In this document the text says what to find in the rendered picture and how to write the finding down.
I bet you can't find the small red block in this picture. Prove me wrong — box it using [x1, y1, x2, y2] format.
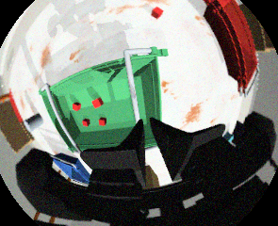
[98, 117, 107, 125]
[74, 102, 81, 112]
[151, 8, 164, 19]
[93, 98, 104, 109]

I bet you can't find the blue plastic tray with grey wire bars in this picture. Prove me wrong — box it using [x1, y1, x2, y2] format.
[48, 152, 90, 185]

